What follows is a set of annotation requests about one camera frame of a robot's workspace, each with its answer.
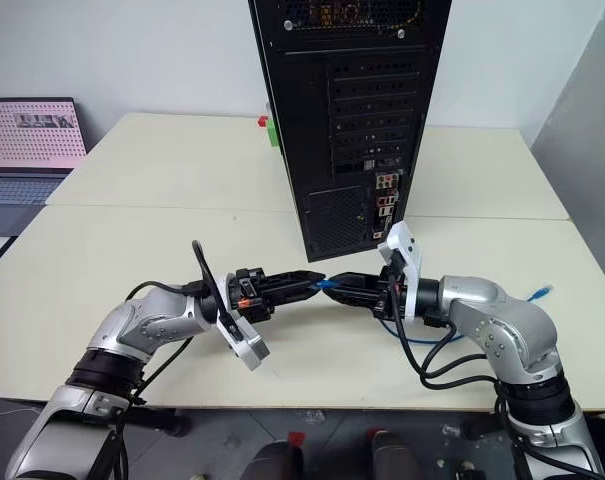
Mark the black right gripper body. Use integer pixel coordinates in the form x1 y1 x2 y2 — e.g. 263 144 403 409
373 264 408 322

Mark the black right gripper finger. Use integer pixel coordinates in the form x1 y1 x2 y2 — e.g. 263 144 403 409
326 289 382 312
330 272 384 293

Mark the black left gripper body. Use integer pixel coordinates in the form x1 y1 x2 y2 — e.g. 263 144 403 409
226 268 276 324

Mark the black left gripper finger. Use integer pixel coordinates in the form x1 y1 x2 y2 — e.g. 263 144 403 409
261 269 329 292
270 286 318 308

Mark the blue ethernet cable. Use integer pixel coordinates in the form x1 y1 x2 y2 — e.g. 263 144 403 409
311 278 555 347

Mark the black computer tower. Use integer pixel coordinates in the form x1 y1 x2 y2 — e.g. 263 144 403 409
247 0 453 264

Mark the dark rounded shape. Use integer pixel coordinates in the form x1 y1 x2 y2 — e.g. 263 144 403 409
253 438 309 480
365 428 424 480

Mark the grey partition panel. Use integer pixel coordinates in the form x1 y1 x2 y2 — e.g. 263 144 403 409
528 19 605 307

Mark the open grey laptop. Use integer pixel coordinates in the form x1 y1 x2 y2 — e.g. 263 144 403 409
0 96 90 237

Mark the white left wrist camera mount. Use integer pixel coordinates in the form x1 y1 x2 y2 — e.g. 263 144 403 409
215 272 272 372

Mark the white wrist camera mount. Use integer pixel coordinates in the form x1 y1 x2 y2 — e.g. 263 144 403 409
215 272 272 372
377 219 425 320

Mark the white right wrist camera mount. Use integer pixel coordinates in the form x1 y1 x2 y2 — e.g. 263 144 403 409
377 219 425 320

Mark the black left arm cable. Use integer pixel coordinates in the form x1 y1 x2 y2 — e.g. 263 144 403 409
112 240 240 480

